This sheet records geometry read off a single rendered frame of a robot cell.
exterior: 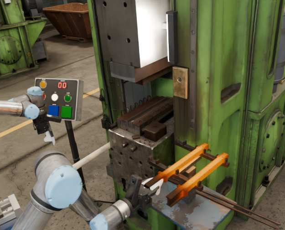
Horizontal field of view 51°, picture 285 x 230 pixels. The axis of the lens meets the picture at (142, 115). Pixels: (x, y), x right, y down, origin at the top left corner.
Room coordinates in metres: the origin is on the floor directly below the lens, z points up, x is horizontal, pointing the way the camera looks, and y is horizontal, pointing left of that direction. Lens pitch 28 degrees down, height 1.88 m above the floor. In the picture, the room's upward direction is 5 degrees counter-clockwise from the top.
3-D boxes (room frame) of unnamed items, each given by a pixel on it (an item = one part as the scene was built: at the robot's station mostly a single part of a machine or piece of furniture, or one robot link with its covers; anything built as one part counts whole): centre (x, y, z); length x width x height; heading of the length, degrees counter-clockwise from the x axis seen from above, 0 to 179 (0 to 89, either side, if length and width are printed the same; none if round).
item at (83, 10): (8.69, 1.56, 0.43); 1.89 x 1.20 x 0.85; 48
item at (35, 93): (1.56, 0.59, 1.23); 0.09 x 0.08 x 0.11; 131
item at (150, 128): (1.55, -0.08, 0.95); 0.12 x 0.08 x 0.06; 137
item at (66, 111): (1.80, 0.51, 1.01); 0.07 x 0.05 x 0.07; 72
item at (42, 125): (1.56, 0.60, 1.07); 0.09 x 0.08 x 0.12; 123
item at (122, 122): (1.78, -0.05, 0.96); 0.42 x 0.20 x 0.09; 137
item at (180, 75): (1.51, -0.22, 1.27); 0.09 x 0.02 x 0.17; 47
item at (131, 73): (1.78, -0.05, 1.32); 0.42 x 0.20 x 0.10; 137
